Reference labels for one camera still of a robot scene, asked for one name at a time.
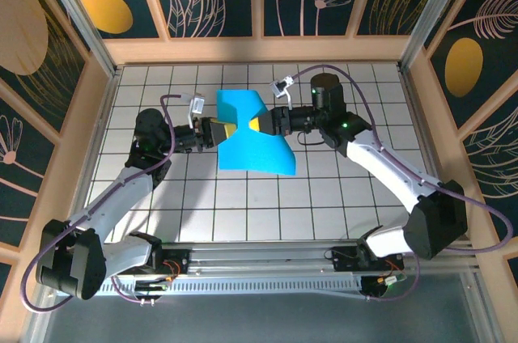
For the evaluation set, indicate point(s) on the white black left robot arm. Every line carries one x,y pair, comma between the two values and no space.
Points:
117,197

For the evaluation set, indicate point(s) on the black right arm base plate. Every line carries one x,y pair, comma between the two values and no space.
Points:
344,260

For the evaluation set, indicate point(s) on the black electronics box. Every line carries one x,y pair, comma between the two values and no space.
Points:
151,286
376,284

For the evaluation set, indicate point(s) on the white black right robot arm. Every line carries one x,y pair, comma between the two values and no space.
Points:
388,165

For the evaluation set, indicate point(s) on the white grid board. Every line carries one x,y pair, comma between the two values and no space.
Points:
202,84

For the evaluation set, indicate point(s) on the aluminium mounting rail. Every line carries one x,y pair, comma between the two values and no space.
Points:
263,262

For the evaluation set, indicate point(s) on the blue cloth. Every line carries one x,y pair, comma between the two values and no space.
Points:
259,153

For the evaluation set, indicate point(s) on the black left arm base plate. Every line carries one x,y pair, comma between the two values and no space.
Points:
178,258

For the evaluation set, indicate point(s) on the aluminium corner post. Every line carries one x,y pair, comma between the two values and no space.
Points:
434,15
81,15

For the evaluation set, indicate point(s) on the aluminium side rail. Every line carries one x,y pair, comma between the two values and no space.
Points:
420,124
92,157

